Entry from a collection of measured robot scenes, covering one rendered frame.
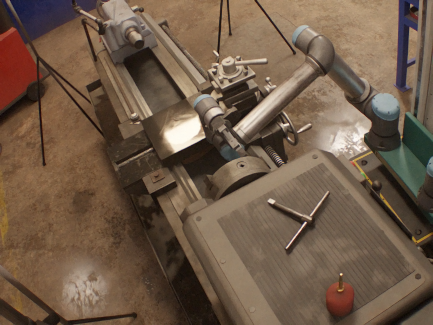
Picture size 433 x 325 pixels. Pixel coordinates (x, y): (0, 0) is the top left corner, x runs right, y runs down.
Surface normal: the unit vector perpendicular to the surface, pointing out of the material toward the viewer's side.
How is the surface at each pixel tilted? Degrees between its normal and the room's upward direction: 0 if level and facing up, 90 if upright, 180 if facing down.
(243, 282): 0
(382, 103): 5
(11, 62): 90
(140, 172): 0
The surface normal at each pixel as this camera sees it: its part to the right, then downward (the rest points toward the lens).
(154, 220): -0.22, -0.64
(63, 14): 0.42, 0.62
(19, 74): 0.70, 0.43
